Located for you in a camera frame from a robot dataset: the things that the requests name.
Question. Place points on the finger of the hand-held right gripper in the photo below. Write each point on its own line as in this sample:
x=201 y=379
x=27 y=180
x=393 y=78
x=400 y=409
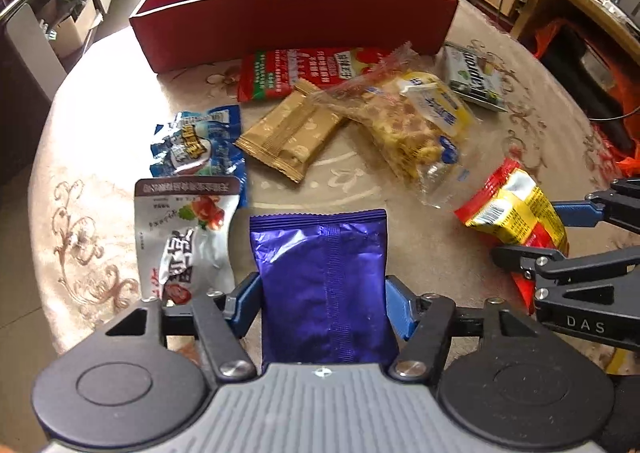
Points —
x=575 y=213
x=530 y=258

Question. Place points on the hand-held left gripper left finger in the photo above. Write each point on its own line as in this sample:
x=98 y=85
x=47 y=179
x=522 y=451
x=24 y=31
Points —
x=245 y=304

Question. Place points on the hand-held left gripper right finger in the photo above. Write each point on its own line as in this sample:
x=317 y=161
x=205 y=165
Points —
x=400 y=309

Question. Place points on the red yellow snack packet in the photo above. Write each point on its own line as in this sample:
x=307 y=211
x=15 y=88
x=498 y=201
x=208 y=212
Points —
x=510 y=213

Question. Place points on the purple foil snack packet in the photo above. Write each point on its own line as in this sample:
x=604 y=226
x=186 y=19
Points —
x=325 y=283

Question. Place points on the green white snack packet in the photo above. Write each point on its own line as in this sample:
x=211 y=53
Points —
x=472 y=78

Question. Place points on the gold snack packet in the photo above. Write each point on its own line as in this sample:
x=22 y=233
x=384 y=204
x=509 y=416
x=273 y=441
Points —
x=286 y=133

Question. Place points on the clear bag of yellow crackers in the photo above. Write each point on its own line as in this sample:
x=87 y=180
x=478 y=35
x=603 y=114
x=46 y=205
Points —
x=400 y=129

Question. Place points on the red cardboard box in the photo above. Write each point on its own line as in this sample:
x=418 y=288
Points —
x=300 y=18

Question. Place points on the beige floral tablecloth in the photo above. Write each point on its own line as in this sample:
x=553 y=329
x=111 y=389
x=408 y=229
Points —
x=350 y=183

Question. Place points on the blue snack packet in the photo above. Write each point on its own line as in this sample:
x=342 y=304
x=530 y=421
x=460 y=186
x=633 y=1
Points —
x=200 y=149

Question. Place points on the long red snack packet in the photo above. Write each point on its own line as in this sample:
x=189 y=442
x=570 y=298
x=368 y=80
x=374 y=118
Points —
x=280 y=74

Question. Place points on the open cardboard box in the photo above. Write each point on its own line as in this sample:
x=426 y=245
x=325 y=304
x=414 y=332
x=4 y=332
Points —
x=75 y=28

